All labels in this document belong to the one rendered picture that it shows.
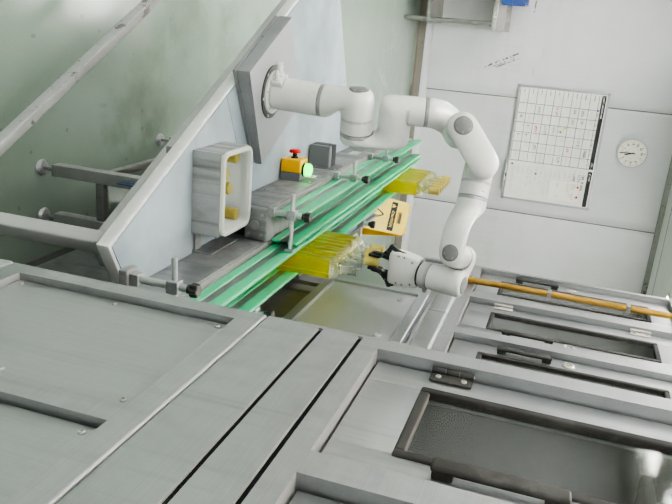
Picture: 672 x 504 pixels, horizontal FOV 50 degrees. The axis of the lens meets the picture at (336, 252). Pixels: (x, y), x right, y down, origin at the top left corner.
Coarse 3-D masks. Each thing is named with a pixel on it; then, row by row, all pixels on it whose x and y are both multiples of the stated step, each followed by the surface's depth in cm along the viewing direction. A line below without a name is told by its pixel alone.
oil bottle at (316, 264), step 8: (296, 256) 208; (304, 256) 207; (312, 256) 207; (320, 256) 208; (328, 256) 208; (280, 264) 210; (288, 264) 209; (296, 264) 208; (304, 264) 208; (312, 264) 207; (320, 264) 206; (328, 264) 205; (336, 264) 205; (296, 272) 210; (304, 272) 208; (312, 272) 208; (320, 272) 207; (328, 272) 206; (336, 272) 206
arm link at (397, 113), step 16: (384, 96) 205; (400, 96) 204; (416, 96) 204; (384, 112) 203; (400, 112) 202; (416, 112) 202; (384, 128) 205; (400, 128) 204; (352, 144) 208; (368, 144) 207; (384, 144) 207; (400, 144) 207
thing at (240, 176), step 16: (224, 160) 181; (240, 160) 197; (224, 176) 182; (240, 176) 198; (224, 192) 184; (240, 192) 200; (224, 208) 185; (240, 208) 201; (224, 224) 195; (240, 224) 197
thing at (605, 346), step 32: (288, 288) 232; (416, 288) 243; (480, 288) 250; (544, 288) 256; (576, 288) 258; (608, 288) 256; (448, 320) 216; (480, 320) 223; (512, 320) 226; (544, 320) 227; (576, 320) 228; (608, 320) 226; (640, 320) 233; (448, 352) 199; (480, 352) 200; (512, 352) 199; (544, 352) 201; (576, 352) 201; (608, 352) 207; (640, 352) 210; (608, 384) 189; (640, 384) 190
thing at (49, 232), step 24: (144, 0) 251; (120, 24) 240; (264, 24) 232; (96, 48) 229; (72, 72) 219; (48, 96) 210; (24, 120) 202; (192, 120) 196; (0, 144) 195; (168, 144) 188; (0, 216) 172; (24, 216) 171; (48, 240) 168; (72, 240) 165; (96, 240) 163
